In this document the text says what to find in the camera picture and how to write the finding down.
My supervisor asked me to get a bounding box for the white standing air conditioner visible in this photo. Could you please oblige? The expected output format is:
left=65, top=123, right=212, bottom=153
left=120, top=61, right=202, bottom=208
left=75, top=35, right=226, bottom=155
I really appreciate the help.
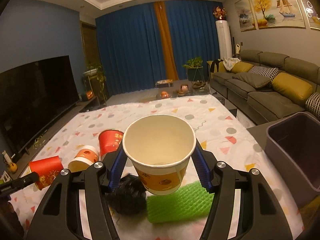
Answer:
left=215, top=20, right=232, bottom=60

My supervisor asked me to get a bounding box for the orange curtain strip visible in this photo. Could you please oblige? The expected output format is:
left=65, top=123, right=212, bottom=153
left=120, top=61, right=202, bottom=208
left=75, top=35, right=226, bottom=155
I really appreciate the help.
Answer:
left=153, top=1, right=179, bottom=81

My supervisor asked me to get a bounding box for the grey sofa cushion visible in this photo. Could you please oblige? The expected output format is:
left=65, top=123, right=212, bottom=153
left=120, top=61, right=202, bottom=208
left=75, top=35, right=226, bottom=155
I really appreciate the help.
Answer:
left=233, top=72, right=271, bottom=89

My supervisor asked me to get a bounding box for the far yellow cushion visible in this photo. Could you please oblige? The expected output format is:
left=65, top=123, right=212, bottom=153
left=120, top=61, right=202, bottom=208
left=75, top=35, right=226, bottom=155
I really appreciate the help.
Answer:
left=231, top=61, right=254, bottom=74

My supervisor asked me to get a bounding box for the flower arrangement on conditioner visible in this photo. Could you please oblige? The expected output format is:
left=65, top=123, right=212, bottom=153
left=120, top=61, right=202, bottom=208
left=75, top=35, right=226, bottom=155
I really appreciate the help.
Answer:
left=213, top=6, right=226, bottom=20

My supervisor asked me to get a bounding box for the black flat television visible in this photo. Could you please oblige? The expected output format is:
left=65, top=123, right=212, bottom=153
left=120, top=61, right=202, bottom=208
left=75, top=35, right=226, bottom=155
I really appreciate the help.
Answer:
left=1, top=56, right=79, bottom=154

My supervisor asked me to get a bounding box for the grey sectional sofa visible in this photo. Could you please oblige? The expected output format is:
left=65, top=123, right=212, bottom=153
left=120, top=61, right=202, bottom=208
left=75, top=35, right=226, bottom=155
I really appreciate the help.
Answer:
left=207, top=49, right=319, bottom=125

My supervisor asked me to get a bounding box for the yellow paper cup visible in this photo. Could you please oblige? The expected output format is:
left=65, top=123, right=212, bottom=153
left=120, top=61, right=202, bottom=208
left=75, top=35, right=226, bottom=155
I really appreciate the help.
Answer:
left=122, top=114, right=197, bottom=196

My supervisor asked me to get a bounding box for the dark grey trash bin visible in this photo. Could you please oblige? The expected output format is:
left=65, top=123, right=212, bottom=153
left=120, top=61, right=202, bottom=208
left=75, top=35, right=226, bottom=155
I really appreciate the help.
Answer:
left=265, top=112, right=319, bottom=209

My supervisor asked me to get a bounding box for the right framed painting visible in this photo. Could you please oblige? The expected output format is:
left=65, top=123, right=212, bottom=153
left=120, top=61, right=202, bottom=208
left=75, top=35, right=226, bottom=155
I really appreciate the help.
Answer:
left=301, top=0, right=320, bottom=30

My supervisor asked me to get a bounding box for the near patterned cushion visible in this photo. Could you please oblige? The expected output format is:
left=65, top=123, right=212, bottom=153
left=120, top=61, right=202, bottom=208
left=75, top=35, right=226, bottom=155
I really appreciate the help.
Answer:
left=305, top=92, right=320, bottom=120

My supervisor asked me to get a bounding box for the yellow sofa cushion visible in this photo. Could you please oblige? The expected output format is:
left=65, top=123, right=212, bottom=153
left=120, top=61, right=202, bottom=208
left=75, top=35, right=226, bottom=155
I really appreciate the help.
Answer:
left=271, top=72, right=313, bottom=107

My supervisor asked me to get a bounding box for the grey tv cabinet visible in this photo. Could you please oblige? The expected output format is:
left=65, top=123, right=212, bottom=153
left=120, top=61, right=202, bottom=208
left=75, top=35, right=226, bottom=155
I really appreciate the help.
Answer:
left=6, top=96, right=100, bottom=179

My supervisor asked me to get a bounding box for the sailing ship painting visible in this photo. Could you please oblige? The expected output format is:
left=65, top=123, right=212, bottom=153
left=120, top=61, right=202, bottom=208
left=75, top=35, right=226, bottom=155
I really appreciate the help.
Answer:
left=251, top=0, right=305, bottom=29

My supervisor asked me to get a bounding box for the patterned white table cloth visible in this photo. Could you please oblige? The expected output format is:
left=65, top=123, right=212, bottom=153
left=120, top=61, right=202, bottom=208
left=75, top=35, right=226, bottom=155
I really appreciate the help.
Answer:
left=12, top=95, right=304, bottom=239

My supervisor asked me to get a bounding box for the red paper cup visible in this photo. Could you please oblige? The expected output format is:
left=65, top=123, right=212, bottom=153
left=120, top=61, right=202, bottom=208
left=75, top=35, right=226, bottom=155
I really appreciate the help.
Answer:
left=98, top=129, right=124, bottom=160
left=29, top=156, right=63, bottom=190

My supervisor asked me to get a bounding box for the trailing plant on stand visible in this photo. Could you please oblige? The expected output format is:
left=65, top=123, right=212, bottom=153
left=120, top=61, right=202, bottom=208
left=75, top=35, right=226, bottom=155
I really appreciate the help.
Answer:
left=82, top=63, right=108, bottom=105

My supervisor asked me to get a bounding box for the black plastic bag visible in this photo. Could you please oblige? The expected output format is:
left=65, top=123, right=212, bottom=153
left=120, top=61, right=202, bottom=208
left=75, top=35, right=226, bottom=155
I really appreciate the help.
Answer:
left=105, top=174, right=146, bottom=216

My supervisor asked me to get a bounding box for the green foam mesh sleeve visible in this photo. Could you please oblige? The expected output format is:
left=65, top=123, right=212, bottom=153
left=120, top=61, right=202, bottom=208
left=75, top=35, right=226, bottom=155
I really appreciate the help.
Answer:
left=146, top=181, right=214, bottom=224

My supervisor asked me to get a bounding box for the potted green floor plant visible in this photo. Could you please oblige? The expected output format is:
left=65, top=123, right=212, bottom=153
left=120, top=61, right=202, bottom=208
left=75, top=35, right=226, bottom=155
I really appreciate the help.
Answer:
left=183, top=56, right=204, bottom=82

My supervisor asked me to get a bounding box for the white cloth on sofa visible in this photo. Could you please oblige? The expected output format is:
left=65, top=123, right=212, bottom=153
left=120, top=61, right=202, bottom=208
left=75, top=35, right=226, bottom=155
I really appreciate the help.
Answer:
left=223, top=57, right=241, bottom=72

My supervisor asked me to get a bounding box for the left small landscape painting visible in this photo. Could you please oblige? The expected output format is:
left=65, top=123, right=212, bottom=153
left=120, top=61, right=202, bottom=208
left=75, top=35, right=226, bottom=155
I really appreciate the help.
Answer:
left=235, top=0, right=256, bottom=32

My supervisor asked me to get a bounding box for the black white patterned cushion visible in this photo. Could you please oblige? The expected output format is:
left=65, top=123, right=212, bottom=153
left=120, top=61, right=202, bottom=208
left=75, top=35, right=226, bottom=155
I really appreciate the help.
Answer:
left=248, top=66, right=279, bottom=81

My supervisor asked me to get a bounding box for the orange white paper bowl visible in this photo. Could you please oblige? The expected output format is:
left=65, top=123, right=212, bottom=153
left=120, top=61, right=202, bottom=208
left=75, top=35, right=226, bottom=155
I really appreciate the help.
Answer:
left=68, top=145, right=100, bottom=172

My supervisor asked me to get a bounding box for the blue curtain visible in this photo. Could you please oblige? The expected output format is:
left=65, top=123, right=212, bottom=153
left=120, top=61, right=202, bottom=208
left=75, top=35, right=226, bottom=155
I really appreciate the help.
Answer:
left=95, top=0, right=222, bottom=95

